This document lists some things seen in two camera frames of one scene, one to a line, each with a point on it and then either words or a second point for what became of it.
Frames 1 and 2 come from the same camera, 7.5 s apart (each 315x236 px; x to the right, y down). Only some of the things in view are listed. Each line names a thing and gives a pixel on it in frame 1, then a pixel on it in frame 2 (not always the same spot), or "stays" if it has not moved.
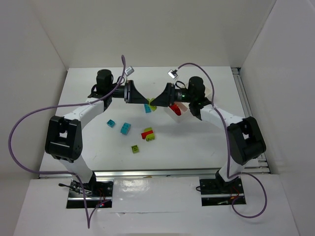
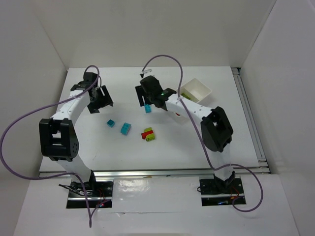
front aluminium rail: [157, 174] stays
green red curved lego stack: [148, 134] stays
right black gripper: [171, 94] to [141, 94]
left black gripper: [128, 91] to [101, 101]
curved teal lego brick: [125, 128] stays
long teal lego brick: [147, 108] stays
